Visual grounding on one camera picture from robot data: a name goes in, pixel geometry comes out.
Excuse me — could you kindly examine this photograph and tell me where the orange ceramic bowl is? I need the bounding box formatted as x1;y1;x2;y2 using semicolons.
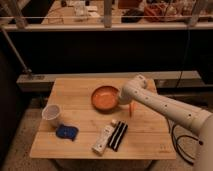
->
91;86;118;111

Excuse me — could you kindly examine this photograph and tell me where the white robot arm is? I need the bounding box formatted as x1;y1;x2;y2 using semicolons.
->
118;75;213;171

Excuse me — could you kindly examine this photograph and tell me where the orange carrot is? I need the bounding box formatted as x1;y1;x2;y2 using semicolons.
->
129;101;136;117

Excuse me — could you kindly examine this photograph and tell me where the black white striped block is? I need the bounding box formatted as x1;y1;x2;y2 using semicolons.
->
108;121;128;151

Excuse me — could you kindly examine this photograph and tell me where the white bottle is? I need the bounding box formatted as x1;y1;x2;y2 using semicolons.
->
92;119;117;156

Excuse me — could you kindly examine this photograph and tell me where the blue sponge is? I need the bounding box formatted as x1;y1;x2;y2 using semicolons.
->
56;125;79;141

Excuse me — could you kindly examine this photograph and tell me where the white paper cup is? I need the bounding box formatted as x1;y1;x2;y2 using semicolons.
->
42;104;61;128

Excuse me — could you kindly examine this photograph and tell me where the black bag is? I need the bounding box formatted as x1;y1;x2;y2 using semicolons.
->
121;9;144;23

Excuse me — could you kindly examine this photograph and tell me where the red basket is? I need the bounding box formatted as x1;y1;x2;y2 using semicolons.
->
144;4;178;22

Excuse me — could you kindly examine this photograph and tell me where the metal diagonal pole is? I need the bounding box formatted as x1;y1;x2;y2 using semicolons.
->
1;26;32;77

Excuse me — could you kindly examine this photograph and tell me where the black floor cable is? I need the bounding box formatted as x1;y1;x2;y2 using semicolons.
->
167;119;201;166

